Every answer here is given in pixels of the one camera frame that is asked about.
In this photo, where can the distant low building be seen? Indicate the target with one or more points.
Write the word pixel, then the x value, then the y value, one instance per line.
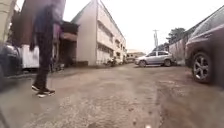
pixel 134 54

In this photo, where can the cracked brown asphalt yard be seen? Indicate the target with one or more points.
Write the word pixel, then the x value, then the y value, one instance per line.
pixel 113 96

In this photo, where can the beige multi-storey building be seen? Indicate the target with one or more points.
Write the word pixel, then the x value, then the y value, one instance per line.
pixel 86 36

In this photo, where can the silver car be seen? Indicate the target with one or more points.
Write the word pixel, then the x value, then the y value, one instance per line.
pixel 155 58

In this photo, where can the utility pole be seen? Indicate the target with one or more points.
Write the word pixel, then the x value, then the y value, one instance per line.
pixel 155 40

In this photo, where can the tree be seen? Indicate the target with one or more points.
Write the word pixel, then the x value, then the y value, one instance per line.
pixel 176 34

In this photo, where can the person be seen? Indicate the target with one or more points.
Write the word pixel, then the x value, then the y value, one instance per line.
pixel 45 43

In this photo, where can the red brick building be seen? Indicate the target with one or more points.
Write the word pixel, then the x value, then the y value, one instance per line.
pixel 26 20

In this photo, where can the dark brown SUV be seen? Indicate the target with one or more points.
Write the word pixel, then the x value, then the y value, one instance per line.
pixel 208 43

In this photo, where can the dark blue car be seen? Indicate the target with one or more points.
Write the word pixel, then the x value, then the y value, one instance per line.
pixel 10 61

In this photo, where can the pale beige building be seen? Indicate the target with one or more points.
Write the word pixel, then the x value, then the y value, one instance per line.
pixel 6 16

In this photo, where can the grey boundary wall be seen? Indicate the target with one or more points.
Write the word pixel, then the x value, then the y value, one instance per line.
pixel 178 48

